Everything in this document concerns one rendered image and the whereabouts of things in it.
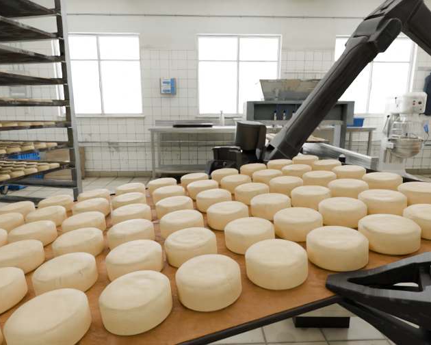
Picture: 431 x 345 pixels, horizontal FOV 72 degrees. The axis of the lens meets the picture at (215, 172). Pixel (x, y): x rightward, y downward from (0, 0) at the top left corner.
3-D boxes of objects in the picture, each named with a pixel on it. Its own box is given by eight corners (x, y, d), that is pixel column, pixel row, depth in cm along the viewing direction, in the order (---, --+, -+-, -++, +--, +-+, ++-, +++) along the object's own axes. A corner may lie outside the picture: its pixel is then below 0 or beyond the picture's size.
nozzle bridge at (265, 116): (241, 146, 236) (242, 102, 229) (332, 146, 235) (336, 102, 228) (245, 151, 203) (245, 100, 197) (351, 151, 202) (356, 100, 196)
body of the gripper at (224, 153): (209, 148, 64) (225, 142, 71) (213, 192, 67) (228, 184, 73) (237, 148, 61) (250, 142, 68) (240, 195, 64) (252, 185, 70)
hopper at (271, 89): (253, 102, 227) (254, 83, 224) (326, 102, 226) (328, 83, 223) (258, 100, 199) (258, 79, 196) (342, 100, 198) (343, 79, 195)
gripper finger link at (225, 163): (189, 167, 58) (213, 158, 66) (193, 202, 60) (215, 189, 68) (220, 168, 55) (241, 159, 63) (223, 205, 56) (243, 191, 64)
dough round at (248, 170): (258, 180, 53) (258, 170, 53) (235, 178, 56) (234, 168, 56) (271, 174, 57) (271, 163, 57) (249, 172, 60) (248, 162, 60)
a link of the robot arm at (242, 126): (284, 176, 70) (271, 165, 79) (293, 128, 67) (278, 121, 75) (236, 174, 68) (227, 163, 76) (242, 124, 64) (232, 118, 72)
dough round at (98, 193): (77, 205, 50) (74, 193, 50) (107, 197, 53) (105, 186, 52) (81, 212, 46) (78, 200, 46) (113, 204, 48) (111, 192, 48)
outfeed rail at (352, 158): (280, 136, 328) (280, 130, 327) (282, 136, 328) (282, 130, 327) (369, 172, 132) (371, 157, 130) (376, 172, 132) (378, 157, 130)
